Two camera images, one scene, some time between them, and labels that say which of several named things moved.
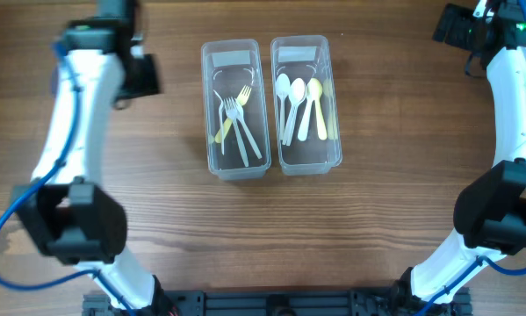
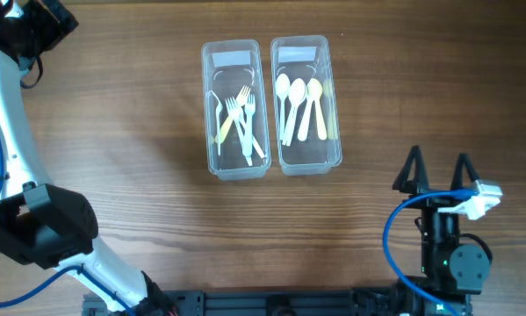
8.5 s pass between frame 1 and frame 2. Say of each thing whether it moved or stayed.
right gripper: moved
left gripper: moved
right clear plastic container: stayed
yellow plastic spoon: stayed
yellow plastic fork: stayed
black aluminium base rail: stayed
